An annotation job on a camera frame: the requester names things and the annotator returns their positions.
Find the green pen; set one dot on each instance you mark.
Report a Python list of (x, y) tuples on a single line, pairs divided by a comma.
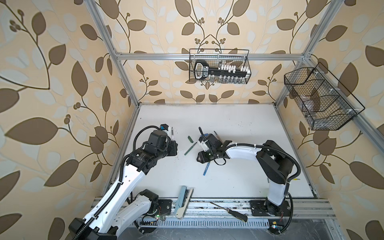
[(190, 149)]

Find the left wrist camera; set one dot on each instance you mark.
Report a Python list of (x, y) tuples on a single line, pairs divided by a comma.
[(164, 128)]

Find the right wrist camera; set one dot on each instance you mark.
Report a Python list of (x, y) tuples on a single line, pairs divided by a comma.
[(204, 146)]

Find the black socket tool set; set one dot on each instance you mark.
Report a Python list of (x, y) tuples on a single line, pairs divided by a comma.
[(202, 70)]

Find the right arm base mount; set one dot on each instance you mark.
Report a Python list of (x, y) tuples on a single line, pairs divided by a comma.
[(283, 213)]

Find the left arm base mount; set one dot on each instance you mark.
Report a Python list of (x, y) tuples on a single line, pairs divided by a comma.
[(156, 215)]

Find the black handled screwdriver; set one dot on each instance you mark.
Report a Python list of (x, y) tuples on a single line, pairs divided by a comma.
[(235, 214)]

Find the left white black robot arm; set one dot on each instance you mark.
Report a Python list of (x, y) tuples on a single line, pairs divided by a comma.
[(115, 211)]

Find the right black wire basket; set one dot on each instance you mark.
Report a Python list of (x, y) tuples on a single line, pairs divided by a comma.
[(325, 102)]

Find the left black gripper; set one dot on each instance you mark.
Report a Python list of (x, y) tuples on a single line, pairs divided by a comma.
[(173, 146)]

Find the center black wire basket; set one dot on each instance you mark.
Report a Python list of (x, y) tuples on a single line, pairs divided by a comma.
[(224, 56)]

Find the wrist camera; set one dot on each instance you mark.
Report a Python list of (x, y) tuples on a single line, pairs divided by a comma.
[(164, 128), (204, 146)]

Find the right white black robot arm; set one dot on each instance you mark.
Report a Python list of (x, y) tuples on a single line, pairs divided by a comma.
[(279, 167)]

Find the blue pen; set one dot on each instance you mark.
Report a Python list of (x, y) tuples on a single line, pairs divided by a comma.
[(206, 168)]

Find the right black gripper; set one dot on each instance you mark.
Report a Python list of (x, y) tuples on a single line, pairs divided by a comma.
[(202, 159)]

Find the black wire basket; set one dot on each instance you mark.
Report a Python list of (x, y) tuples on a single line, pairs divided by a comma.
[(325, 102), (224, 56)]

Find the light blue stapler tool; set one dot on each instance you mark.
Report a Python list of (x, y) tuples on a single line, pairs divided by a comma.
[(183, 201)]

